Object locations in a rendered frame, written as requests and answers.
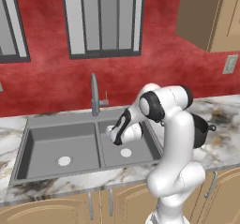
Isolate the tan wall cupboard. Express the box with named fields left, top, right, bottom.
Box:
left=174, top=0, right=240, bottom=54

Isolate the grey cupboard handle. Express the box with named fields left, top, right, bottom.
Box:
left=108, top=187, right=114, bottom=217
left=203, top=170, right=219, bottom=200
left=87, top=191, right=95, bottom=221

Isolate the grey double sink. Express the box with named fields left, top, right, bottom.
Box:
left=8, top=107, right=165, bottom=186

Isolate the grey curved tap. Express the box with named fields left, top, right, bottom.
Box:
left=90, top=72, right=101, bottom=117

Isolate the black pot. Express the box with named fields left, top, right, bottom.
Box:
left=190, top=112, right=218, bottom=150

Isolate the large grey window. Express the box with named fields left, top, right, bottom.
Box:
left=60, top=0, right=147, bottom=60

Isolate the tap lever handle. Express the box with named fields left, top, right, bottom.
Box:
left=99, top=90, right=110, bottom=108

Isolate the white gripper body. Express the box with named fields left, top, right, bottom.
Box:
left=105, top=125, right=116, bottom=140

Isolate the tan cupboard door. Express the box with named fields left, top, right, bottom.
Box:
left=187, top=167, right=240, bottom=224
left=0, top=192, right=103, bottom=224
left=101, top=182, right=161, bottom=224

